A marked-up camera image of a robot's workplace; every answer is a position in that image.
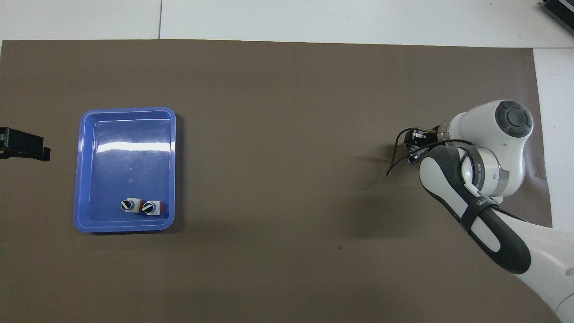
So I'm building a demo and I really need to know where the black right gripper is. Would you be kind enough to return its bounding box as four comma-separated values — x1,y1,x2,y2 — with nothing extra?
402,128,445,165

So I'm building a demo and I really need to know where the blue plastic tray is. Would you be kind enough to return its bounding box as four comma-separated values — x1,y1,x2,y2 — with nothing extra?
73,107,177,233

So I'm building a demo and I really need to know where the brown table mat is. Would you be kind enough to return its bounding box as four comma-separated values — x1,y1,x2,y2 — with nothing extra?
0,39,553,323

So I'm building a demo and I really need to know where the black ribbed device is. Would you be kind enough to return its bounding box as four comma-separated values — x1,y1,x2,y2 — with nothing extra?
540,0,574,24

